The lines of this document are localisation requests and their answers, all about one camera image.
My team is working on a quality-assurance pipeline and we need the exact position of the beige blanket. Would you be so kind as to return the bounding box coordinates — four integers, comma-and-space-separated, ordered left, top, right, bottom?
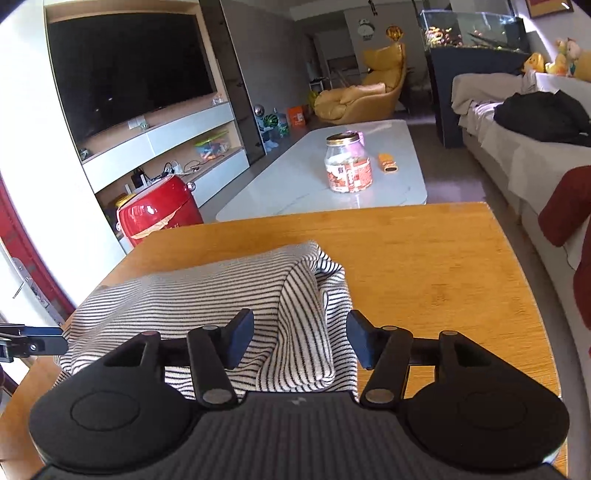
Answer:
450, 73, 525, 116

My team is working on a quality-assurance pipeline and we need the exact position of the clear toy box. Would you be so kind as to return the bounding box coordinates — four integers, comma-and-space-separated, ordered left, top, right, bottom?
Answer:
194, 131, 232, 160

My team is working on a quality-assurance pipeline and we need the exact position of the white wooden TV cabinet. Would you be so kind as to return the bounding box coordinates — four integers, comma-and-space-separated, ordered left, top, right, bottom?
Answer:
44, 0, 250, 197

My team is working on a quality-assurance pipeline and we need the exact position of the black jacket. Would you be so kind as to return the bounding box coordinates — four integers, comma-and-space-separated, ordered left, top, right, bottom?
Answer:
493, 90, 591, 147

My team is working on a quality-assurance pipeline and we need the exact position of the glass aquarium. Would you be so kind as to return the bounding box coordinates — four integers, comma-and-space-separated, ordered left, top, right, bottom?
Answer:
419, 8, 531, 51

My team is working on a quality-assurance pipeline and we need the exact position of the white coffee table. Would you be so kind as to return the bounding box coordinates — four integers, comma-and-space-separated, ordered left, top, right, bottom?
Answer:
216, 119, 428, 223

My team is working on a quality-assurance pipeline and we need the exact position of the black white striped shirt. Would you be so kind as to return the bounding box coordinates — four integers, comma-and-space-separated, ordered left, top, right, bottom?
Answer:
53, 240, 360, 402

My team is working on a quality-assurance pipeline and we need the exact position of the dark red fuzzy coat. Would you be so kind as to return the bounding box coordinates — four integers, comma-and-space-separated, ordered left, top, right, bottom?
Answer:
538, 165, 591, 330

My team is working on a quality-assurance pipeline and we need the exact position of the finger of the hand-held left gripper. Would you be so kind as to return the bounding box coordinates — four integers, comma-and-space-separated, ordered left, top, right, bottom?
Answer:
0, 325, 69, 361

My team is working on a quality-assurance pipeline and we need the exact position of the glass jar with pink label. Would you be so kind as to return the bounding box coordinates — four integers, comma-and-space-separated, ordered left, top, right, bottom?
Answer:
324, 131, 374, 193

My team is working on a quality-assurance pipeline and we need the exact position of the dark aquarium cabinet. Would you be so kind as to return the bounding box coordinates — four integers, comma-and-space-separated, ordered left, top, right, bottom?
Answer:
425, 46, 532, 148

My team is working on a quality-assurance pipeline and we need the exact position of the yellow armchair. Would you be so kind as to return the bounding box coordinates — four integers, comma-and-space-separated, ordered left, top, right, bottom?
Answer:
313, 42, 408, 127

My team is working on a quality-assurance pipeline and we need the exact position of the framed red picture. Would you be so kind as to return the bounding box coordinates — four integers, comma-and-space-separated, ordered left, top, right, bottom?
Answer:
526, 0, 575, 19

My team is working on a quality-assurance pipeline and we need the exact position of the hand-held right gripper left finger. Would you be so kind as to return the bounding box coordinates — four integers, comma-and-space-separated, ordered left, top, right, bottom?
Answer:
95, 308, 256, 411

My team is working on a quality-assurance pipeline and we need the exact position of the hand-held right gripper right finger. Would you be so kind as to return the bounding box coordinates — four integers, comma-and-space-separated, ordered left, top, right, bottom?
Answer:
346, 309, 499, 411

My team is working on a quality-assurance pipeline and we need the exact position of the black flat television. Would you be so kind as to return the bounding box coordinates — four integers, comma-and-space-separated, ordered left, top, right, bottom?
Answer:
46, 13, 218, 147

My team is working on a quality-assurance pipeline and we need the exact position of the grey sofa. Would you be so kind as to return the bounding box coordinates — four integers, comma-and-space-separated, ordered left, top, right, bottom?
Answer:
450, 71, 591, 356

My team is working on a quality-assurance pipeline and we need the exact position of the plush doll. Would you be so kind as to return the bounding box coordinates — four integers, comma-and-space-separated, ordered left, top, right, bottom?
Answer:
545, 38, 591, 81

